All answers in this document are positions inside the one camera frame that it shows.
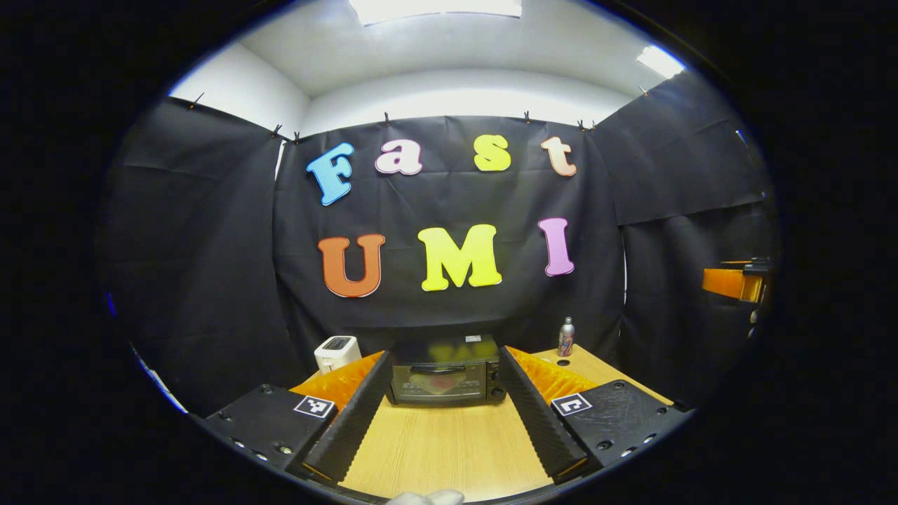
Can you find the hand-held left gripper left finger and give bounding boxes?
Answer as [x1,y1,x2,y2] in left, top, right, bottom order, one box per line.
[202,350,394,486]

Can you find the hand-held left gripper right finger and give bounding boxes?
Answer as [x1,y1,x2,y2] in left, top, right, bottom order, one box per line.
[496,345,697,485]

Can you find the black electric oven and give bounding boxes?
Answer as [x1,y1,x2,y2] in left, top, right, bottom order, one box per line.
[384,335,508,408]

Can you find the white toaster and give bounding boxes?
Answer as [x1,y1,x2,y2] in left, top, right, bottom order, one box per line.
[314,335,363,375]

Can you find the black backdrop cloth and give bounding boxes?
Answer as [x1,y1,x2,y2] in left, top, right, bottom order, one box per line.
[95,70,779,418]

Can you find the small ceiling light panel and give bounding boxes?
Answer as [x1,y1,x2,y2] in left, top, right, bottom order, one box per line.
[636,44,687,79]

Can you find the row of black cloth clips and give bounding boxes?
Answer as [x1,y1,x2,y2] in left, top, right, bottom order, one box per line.
[186,86,650,140]

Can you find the large ceiling light panel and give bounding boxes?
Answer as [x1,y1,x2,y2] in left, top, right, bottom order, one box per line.
[349,0,524,27]

